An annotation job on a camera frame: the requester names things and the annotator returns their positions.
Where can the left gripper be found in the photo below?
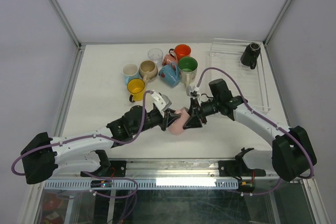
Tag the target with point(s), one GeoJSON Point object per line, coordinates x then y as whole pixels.
{"type": "Point", "coordinates": [169, 116]}

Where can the orange mug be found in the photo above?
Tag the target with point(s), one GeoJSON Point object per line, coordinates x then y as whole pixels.
{"type": "Point", "coordinates": [180, 51]}

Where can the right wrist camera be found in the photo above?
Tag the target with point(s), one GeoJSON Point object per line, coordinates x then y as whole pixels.
{"type": "Point", "coordinates": [193, 91]}

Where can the green inside mug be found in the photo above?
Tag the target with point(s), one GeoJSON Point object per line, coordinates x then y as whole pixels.
{"type": "Point", "coordinates": [187, 70]}

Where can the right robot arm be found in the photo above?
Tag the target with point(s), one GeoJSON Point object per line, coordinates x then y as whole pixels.
{"type": "Point", "coordinates": [291, 154]}

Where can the clear dish rack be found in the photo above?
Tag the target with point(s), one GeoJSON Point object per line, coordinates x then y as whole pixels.
{"type": "Point", "coordinates": [225, 54]}

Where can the beige mug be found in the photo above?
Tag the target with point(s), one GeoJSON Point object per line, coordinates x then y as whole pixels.
{"type": "Point", "coordinates": [148, 70]}

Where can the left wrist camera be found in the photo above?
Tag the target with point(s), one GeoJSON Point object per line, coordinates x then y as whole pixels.
{"type": "Point", "coordinates": [161, 102]}

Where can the yellow mug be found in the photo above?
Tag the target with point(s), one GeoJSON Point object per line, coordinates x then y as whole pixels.
{"type": "Point", "coordinates": [136, 88]}

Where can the pink patterned mug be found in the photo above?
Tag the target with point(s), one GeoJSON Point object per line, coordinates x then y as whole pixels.
{"type": "Point", "coordinates": [169, 58]}

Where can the black mug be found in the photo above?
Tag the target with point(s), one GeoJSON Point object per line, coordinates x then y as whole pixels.
{"type": "Point", "coordinates": [250, 55]}

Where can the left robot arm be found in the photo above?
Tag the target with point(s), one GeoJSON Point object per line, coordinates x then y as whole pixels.
{"type": "Point", "coordinates": [46, 156]}

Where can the aluminium mounting rail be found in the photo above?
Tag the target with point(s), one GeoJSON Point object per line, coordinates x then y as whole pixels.
{"type": "Point", "coordinates": [170, 167]}

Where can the clear plastic cup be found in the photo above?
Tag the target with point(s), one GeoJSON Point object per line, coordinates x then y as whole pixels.
{"type": "Point", "coordinates": [156, 55]}

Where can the white light-blue mug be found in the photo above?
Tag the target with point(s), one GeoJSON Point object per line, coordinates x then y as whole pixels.
{"type": "Point", "coordinates": [130, 72]}

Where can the white cable duct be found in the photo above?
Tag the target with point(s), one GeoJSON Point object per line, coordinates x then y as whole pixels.
{"type": "Point", "coordinates": [143, 184]}

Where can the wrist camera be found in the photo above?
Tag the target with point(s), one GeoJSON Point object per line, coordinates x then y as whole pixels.
{"type": "Point", "coordinates": [193, 91]}
{"type": "Point", "coordinates": [161, 102]}

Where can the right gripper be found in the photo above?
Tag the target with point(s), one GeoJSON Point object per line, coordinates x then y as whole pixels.
{"type": "Point", "coordinates": [194, 121]}

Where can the blue mug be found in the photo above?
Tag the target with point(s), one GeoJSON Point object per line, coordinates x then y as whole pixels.
{"type": "Point", "coordinates": [170, 74]}

